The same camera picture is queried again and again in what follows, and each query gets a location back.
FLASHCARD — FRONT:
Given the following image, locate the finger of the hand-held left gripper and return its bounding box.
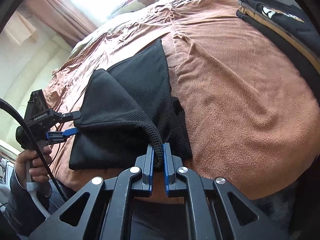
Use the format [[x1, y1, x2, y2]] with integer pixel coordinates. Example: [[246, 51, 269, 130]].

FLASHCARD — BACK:
[[47, 127, 78, 144], [57, 111, 82, 124]]

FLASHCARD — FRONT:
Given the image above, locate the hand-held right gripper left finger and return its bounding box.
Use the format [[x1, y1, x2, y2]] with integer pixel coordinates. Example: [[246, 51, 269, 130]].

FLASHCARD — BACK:
[[29, 144, 154, 240]]

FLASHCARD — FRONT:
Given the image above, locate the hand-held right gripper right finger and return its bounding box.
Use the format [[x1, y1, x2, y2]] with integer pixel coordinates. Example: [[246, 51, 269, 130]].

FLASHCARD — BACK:
[[162, 142, 290, 240]]

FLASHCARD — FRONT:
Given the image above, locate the black t-shirt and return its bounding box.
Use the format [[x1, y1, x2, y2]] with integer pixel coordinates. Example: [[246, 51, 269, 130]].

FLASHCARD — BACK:
[[69, 39, 193, 172]]

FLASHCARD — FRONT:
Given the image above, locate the person's left forearm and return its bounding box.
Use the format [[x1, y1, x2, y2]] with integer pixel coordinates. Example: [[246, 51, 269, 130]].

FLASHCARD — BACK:
[[7, 166, 50, 230]]

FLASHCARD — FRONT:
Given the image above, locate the person's left hand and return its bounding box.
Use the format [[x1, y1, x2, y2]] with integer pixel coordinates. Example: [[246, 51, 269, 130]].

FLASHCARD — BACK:
[[16, 146, 53, 197]]

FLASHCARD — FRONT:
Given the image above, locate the cream padded headboard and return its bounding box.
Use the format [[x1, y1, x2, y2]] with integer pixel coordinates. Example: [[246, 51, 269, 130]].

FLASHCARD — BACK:
[[0, 17, 75, 143]]

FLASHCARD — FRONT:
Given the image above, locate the person's left leg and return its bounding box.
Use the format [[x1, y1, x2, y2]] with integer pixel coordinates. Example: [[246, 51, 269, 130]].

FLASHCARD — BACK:
[[49, 177, 78, 213]]

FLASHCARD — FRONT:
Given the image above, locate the cream hanging cloth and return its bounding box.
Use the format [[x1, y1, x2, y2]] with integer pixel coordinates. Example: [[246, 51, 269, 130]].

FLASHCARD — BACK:
[[5, 12, 38, 41]]

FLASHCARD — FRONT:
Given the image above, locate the brown fleece blanket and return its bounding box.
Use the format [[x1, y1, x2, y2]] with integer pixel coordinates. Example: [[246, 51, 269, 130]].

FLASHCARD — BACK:
[[50, 0, 318, 201]]

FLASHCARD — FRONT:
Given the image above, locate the pink curtain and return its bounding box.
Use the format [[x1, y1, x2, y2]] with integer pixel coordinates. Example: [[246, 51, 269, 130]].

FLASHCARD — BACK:
[[22, 0, 100, 49]]

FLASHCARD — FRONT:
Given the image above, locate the tan folded garment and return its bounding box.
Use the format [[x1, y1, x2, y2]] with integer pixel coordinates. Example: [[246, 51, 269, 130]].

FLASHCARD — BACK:
[[237, 6, 320, 63]]

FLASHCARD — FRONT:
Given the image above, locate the black folded shirt white print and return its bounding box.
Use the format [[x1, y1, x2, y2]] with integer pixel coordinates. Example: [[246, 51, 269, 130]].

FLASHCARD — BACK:
[[234, 0, 320, 55]]

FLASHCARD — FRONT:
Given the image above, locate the thick black cable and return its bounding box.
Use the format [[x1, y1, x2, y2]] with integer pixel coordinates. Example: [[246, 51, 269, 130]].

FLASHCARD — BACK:
[[0, 98, 69, 203]]

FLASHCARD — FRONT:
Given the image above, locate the white cable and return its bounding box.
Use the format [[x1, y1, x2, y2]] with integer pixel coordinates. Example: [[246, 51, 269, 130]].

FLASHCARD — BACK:
[[25, 160, 53, 218]]

